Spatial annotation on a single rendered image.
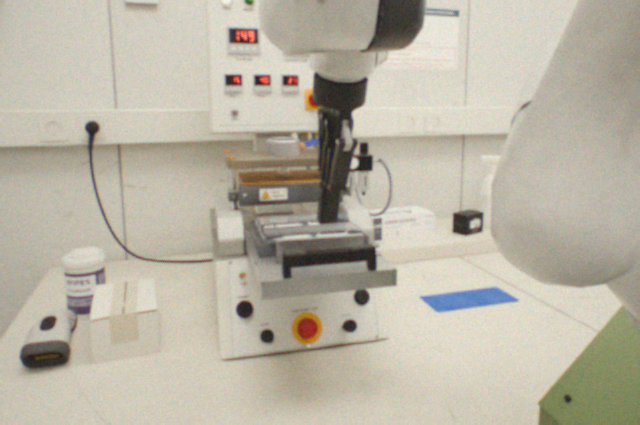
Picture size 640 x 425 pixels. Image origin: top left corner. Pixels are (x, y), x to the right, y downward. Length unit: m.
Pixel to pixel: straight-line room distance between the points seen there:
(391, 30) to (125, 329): 0.76
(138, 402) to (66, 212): 0.86
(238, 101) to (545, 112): 1.02
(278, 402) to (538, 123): 0.67
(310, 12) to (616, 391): 0.56
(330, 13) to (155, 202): 1.22
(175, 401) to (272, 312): 0.24
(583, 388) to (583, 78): 0.47
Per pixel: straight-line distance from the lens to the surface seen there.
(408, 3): 0.55
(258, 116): 1.30
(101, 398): 0.98
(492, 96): 2.00
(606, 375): 0.73
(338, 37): 0.53
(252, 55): 1.31
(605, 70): 0.34
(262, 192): 1.09
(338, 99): 0.66
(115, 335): 1.06
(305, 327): 1.02
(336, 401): 0.89
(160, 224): 1.66
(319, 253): 0.77
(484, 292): 1.36
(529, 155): 0.36
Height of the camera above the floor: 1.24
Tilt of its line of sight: 9 degrees down
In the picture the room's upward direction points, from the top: straight up
